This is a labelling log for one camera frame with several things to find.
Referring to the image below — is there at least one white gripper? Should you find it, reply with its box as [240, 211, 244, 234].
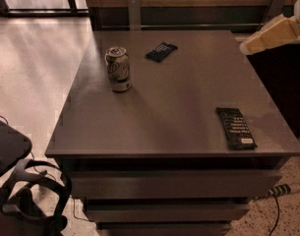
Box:
[239, 0, 300, 55]

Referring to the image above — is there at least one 7up soda can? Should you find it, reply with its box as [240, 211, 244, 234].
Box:
[105, 46, 132, 92]

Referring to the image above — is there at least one black chocolate bar wrapper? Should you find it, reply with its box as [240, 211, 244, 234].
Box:
[216, 107, 257, 150]

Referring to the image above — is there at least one small dark snack packet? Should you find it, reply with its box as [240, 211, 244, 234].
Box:
[146, 42, 178, 63]

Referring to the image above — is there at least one grey drawer cabinet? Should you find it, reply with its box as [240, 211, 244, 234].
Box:
[46, 30, 300, 236]

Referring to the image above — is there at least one dark side table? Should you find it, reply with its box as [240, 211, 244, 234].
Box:
[0, 120, 32, 177]

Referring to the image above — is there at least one black VR headset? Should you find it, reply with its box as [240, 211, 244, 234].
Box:
[0, 159, 72, 236]

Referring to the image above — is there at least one right metal bracket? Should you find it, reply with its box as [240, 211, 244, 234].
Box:
[260, 0, 286, 27]

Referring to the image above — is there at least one metal bracket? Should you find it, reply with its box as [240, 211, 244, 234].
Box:
[260, 0, 286, 27]
[127, 0, 142, 30]

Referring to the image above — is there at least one left metal bracket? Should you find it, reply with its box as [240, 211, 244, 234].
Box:
[127, 0, 142, 30]

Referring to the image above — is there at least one striped cable plug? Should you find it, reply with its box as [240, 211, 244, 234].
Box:
[263, 184, 291, 199]

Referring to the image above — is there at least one black floor cable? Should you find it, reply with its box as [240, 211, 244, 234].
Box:
[268, 196, 281, 236]

